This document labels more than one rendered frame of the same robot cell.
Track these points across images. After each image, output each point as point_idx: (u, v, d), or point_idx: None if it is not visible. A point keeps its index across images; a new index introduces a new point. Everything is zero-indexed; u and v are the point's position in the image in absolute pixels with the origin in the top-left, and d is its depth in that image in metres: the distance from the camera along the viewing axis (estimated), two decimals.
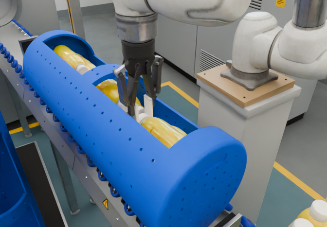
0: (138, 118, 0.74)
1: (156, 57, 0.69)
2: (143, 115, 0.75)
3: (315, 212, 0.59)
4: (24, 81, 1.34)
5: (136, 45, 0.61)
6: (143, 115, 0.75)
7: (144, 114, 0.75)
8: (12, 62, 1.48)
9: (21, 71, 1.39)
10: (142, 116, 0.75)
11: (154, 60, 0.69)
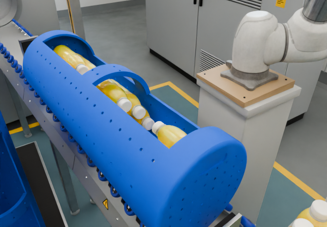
0: None
1: None
2: None
3: (315, 212, 0.59)
4: (24, 81, 1.34)
5: None
6: None
7: None
8: (12, 62, 1.48)
9: (21, 71, 1.39)
10: None
11: None
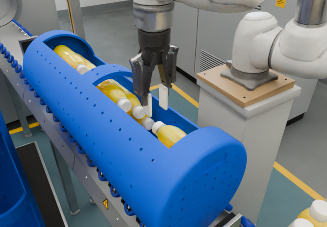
0: None
1: (171, 46, 0.70)
2: None
3: (315, 212, 0.59)
4: (24, 81, 1.34)
5: (153, 35, 0.62)
6: None
7: None
8: (12, 62, 1.48)
9: (21, 71, 1.39)
10: None
11: (170, 50, 0.70)
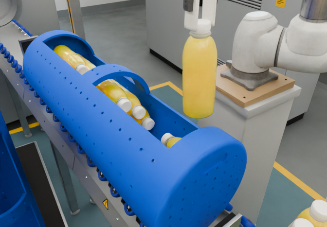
0: None
1: None
2: None
3: (315, 212, 0.59)
4: (24, 81, 1.34)
5: None
6: None
7: None
8: (12, 62, 1.48)
9: (21, 71, 1.39)
10: None
11: None
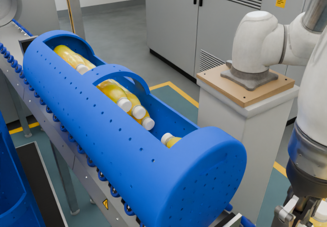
0: None
1: None
2: None
3: (315, 212, 0.59)
4: (24, 81, 1.34)
5: None
6: None
7: None
8: (12, 62, 1.48)
9: (21, 71, 1.39)
10: None
11: None
